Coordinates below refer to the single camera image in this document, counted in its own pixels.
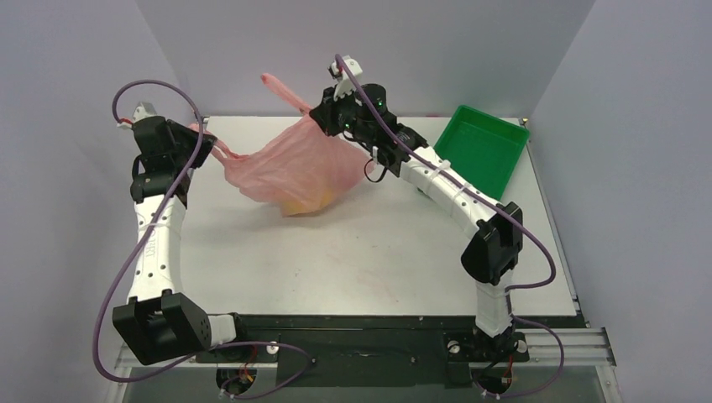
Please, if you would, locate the pink plastic bag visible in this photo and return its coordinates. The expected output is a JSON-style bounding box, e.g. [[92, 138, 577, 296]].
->
[[212, 73, 375, 217]]

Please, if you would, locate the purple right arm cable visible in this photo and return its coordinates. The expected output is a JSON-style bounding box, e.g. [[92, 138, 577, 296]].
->
[[333, 53, 565, 400]]

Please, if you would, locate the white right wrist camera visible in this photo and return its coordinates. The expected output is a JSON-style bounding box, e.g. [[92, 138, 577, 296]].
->
[[328, 55, 363, 101]]

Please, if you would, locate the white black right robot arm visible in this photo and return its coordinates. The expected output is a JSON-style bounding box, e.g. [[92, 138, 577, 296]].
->
[[309, 84, 523, 359]]

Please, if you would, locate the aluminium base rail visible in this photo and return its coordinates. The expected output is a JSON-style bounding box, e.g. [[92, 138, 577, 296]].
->
[[113, 327, 617, 369]]

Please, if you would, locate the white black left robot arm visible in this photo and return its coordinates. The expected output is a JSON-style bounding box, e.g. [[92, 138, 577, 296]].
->
[[112, 116, 251, 365]]

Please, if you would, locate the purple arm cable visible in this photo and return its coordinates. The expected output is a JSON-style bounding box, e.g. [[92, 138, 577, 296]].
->
[[333, 53, 565, 400], [92, 79, 314, 401]]

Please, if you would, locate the green plastic tray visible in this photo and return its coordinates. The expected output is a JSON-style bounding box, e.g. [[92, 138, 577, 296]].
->
[[434, 105, 530, 200]]

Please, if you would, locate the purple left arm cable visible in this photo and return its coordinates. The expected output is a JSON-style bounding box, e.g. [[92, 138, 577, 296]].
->
[[92, 79, 314, 401]]

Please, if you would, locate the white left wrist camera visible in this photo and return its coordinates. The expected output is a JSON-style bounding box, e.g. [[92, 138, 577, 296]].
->
[[117, 102, 158, 130]]

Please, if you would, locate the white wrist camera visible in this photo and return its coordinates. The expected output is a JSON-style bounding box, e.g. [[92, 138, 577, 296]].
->
[[117, 102, 158, 130], [328, 55, 363, 101]]

